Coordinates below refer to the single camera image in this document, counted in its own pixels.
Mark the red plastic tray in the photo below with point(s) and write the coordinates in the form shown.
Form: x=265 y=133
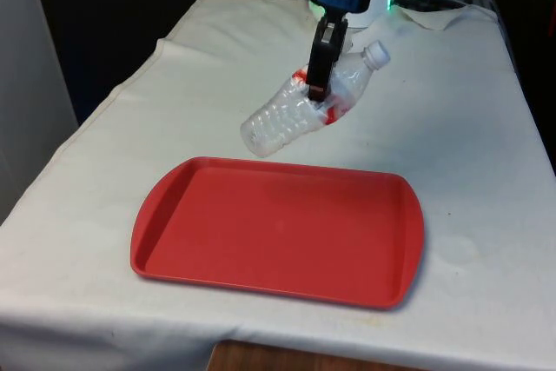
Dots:
x=278 y=232

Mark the clear plastic bottle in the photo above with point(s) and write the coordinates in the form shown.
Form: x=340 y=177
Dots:
x=304 y=106

